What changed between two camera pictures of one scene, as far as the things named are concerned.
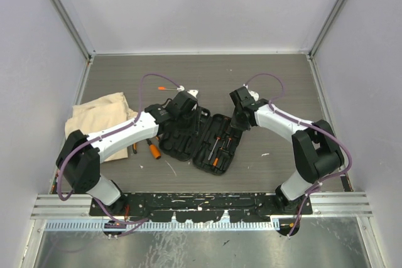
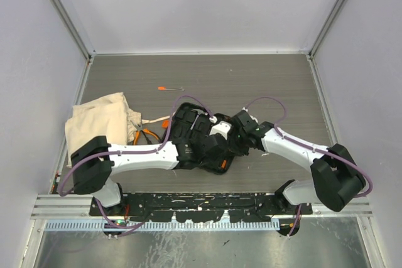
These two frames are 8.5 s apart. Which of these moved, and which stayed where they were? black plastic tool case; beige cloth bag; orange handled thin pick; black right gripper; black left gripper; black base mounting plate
Moved: black left gripper; black right gripper
Stayed: orange handled thin pick; black base mounting plate; beige cloth bag; black plastic tool case
